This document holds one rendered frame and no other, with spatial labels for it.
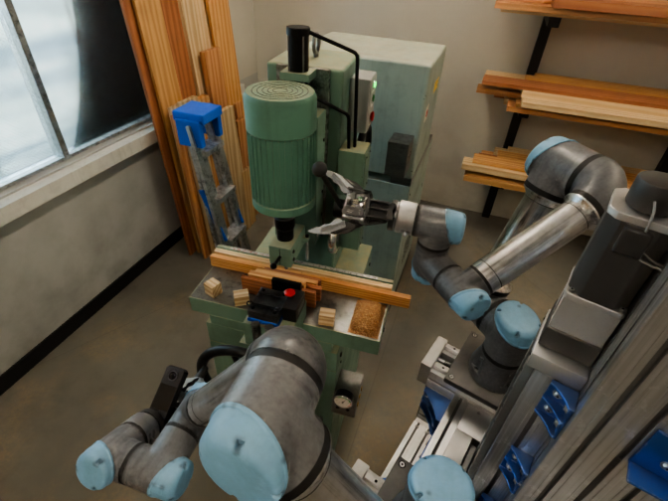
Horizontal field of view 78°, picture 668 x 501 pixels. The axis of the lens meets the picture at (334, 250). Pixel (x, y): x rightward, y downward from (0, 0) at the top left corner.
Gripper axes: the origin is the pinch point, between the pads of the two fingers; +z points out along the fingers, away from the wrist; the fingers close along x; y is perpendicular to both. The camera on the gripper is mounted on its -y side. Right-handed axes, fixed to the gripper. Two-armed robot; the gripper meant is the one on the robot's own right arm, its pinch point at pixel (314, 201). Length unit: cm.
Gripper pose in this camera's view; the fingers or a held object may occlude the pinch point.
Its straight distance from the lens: 100.6
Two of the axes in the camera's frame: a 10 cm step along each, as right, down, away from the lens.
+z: -9.6, -2.1, 1.8
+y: -1.6, -0.9, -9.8
